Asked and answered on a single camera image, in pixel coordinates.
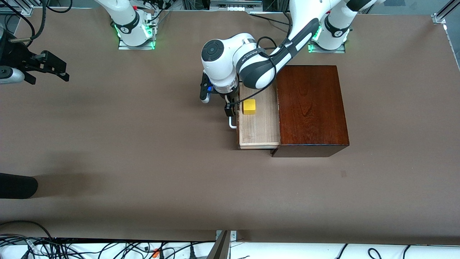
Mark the yellow wooden cube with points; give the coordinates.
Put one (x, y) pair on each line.
(249, 107)

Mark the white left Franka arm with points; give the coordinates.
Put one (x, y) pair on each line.
(222, 68)

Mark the light wood drawer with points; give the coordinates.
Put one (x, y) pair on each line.
(262, 126)

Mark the grey metal bracket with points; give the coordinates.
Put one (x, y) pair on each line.
(233, 235)

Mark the grey metal device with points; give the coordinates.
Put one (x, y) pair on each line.
(235, 5)

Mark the right arm aluminium base plate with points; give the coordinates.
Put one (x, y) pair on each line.
(136, 47)

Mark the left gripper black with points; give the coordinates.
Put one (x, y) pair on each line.
(229, 99)

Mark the dark brown wooden cabinet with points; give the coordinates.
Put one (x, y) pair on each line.
(312, 108)

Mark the left arm aluminium base plate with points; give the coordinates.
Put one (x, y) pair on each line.
(330, 51)

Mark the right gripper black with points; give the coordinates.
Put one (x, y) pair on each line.
(18, 55)

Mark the aluminium frame profile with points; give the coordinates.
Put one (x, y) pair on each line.
(440, 18)
(25, 10)

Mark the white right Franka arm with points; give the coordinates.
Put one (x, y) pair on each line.
(125, 21)

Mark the dark metal beam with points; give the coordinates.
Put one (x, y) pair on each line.
(219, 250)

